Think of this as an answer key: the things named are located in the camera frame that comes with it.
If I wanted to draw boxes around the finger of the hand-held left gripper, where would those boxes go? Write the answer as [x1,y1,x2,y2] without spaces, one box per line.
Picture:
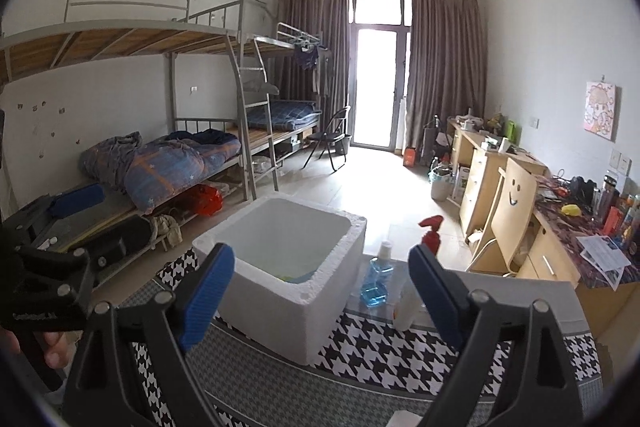
[17,214,154,304]
[4,183,107,247]

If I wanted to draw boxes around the wall poster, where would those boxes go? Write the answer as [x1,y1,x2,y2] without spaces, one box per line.
[582,81,621,142]

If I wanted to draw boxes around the grey bed mat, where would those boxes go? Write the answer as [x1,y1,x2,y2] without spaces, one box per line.
[30,199,141,253]

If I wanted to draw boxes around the row of toiletry bottles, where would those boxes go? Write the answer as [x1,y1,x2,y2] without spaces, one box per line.
[595,174,640,248]

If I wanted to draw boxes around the white foam box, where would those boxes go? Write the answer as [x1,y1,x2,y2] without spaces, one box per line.
[192,193,368,365]

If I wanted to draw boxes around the grey metal bunk bed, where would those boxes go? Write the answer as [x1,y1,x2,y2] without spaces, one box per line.
[240,22,332,188]
[0,0,281,258]

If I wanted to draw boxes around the printed paper sheets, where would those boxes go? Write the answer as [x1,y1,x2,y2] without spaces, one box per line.
[575,232,632,290]

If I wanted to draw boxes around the patterned desk cloth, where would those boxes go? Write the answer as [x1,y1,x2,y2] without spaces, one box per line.
[532,174,640,293]

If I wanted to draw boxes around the brown curtain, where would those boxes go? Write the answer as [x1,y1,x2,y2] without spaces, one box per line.
[276,0,351,148]
[404,0,483,158]

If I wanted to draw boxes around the glass balcony door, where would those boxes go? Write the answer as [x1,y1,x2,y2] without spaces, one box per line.
[348,0,413,150]

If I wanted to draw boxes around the blue bedding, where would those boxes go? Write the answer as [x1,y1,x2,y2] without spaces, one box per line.
[246,99,323,132]

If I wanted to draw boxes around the houndstooth tablecloth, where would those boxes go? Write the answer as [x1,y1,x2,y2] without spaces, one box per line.
[117,247,616,427]

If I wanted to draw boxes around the white bucket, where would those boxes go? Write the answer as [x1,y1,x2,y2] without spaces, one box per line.
[430,159,456,202]

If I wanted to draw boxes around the black folding chair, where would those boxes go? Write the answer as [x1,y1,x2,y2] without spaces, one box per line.
[302,106,353,172]

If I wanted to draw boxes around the wooden chair with smiley face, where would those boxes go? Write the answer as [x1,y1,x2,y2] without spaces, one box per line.
[467,157,541,278]

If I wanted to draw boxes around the wooden desk with drawers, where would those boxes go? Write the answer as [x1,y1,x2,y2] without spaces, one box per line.
[517,177,640,338]

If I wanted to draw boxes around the wooden cabinet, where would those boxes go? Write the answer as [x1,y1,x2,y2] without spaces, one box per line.
[446,117,548,238]

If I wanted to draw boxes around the white bottle with red top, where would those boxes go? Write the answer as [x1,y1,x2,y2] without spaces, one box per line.
[392,215,446,333]

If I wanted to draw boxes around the dark hanging clothes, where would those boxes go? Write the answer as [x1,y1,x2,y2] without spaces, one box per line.
[294,41,332,98]

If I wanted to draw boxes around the yellow green cloth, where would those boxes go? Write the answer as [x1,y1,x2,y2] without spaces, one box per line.
[280,269,317,284]

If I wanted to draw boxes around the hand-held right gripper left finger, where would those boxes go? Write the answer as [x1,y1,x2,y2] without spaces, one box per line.
[62,243,236,427]

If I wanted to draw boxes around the red plastic bag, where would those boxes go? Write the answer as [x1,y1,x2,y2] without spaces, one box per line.
[186,184,223,218]

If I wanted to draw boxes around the blue plaid quilt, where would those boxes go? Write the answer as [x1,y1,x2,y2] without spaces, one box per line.
[79,131,243,215]

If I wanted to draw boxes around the person's left hand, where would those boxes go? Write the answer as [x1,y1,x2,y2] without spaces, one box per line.
[0,329,72,369]

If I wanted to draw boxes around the white wall switch panel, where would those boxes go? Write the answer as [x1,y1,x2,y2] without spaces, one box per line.
[611,149,632,178]

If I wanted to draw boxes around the beige cloth bundle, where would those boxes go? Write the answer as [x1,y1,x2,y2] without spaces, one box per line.
[150,214,183,253]

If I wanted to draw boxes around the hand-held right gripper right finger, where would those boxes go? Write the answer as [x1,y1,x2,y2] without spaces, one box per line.
[408,245,585,427]

